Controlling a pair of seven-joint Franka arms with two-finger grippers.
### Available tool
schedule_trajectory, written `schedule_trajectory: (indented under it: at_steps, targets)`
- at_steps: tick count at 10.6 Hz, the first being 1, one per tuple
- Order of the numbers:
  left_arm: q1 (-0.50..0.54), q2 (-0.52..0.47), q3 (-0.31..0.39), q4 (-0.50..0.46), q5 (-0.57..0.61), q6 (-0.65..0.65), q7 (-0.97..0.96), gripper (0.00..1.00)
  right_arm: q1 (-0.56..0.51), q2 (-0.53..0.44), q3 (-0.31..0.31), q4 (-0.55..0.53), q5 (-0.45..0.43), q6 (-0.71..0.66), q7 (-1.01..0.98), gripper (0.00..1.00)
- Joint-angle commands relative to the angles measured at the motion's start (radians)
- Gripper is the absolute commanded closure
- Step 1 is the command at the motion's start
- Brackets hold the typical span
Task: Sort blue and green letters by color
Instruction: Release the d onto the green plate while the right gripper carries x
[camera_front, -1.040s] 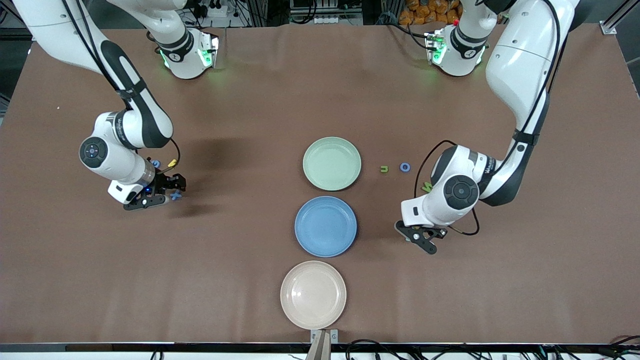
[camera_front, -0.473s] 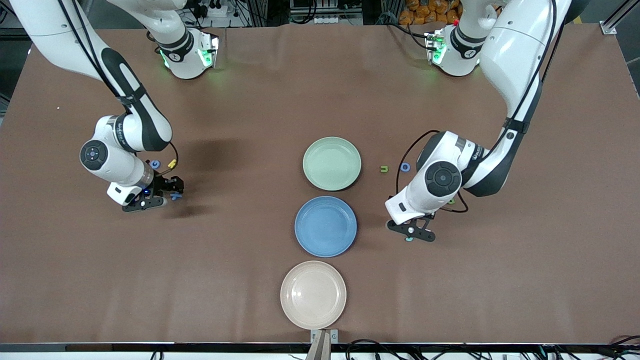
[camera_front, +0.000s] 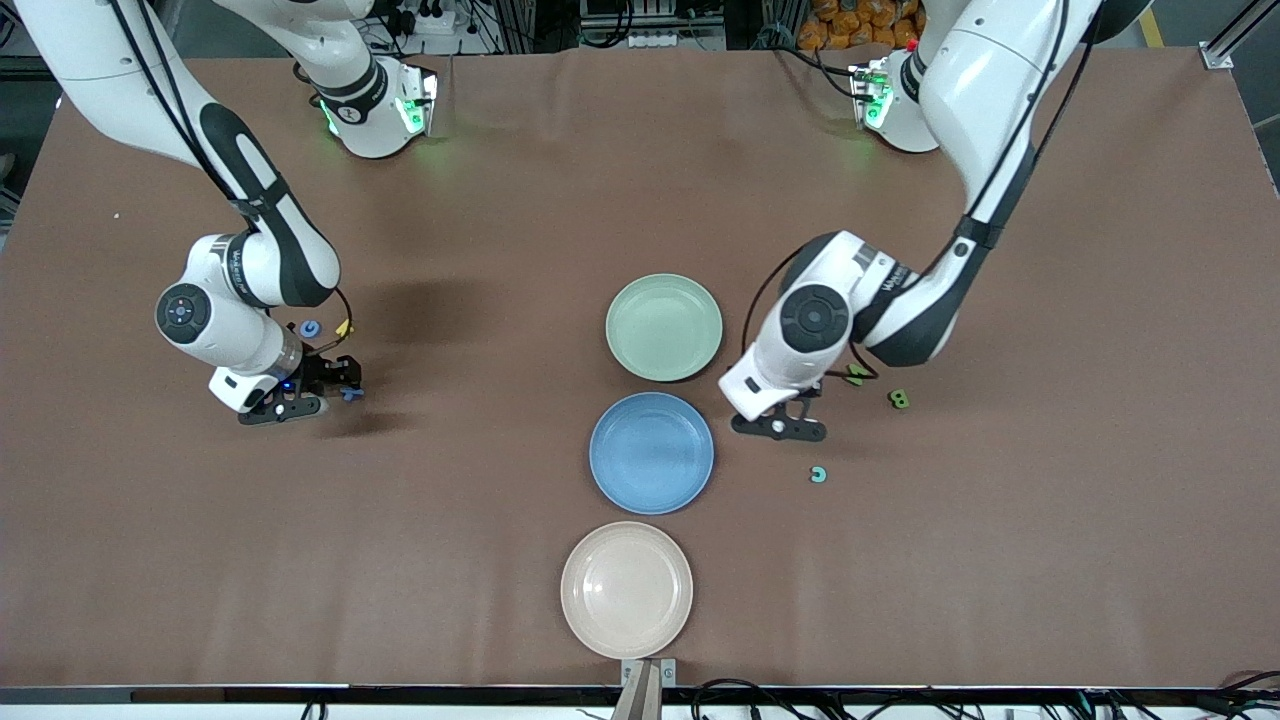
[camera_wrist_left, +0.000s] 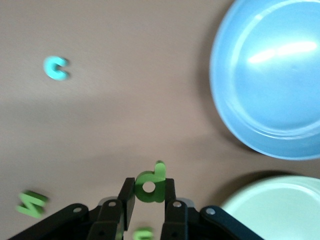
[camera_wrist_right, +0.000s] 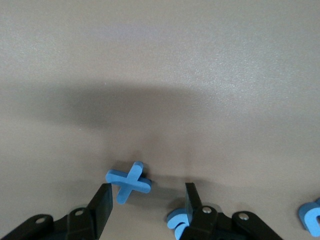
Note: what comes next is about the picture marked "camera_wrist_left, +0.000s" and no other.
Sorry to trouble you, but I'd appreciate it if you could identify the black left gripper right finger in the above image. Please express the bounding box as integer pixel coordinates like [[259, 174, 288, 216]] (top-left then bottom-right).
[[159, 178, 263, 240]]

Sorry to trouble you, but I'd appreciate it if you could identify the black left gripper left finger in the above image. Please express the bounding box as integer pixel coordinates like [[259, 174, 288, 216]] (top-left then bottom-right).
[[7, 177, 137, 240]]

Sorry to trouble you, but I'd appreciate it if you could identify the green foam letter P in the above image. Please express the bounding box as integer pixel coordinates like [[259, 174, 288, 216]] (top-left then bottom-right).
[[134, 160, 167, 204]]

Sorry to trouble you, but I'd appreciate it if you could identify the green foam letter u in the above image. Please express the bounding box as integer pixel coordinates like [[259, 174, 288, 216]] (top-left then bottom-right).
[[132, 226, 155, 240]]

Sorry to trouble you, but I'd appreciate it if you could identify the green foam letter W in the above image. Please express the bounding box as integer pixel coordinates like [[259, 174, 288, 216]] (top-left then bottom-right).
[[15, 189, 50, 218]]

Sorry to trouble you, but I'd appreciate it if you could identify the brown paper table cover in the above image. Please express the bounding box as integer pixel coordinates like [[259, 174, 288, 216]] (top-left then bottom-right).
[[0, 0, 320, 240]]

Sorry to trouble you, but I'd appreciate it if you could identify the pale green plate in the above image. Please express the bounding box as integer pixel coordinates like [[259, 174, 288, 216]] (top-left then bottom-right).
[[219, 174, 320, 240]]

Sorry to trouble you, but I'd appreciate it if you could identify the blue plate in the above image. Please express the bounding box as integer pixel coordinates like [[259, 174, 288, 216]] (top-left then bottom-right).
[[209, 0, 320, 161]]

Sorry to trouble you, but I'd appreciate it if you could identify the teal foam letter C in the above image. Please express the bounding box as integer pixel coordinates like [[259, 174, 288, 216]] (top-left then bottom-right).
[[42, 56, 70, 81]]

